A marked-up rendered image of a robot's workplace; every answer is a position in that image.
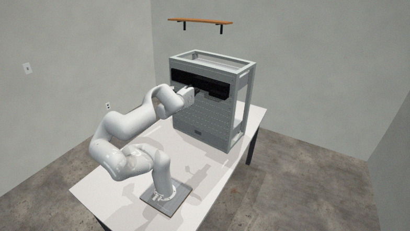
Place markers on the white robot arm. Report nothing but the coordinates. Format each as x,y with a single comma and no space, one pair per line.
125,127

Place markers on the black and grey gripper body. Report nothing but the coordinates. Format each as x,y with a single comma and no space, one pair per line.
187,95

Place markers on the grey server rack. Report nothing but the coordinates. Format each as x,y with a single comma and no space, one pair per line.
212,116

